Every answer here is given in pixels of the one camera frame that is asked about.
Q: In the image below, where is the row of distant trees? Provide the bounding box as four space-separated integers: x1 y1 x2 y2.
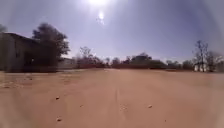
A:
75 46 195 70

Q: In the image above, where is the reddish dirt road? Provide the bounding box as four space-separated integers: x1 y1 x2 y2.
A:
0 68 224 128

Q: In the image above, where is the pale low building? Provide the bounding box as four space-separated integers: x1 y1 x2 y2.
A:
57 57 78 70

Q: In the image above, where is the large dark tree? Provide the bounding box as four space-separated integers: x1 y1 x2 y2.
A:
31 22 71 68

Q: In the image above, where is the small white building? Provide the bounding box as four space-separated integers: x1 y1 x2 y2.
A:
193 62 208 73

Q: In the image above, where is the bare tree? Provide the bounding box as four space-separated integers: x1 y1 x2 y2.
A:
193 39 224 72

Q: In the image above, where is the dark building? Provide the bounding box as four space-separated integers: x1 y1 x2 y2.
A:
0 32 58 74

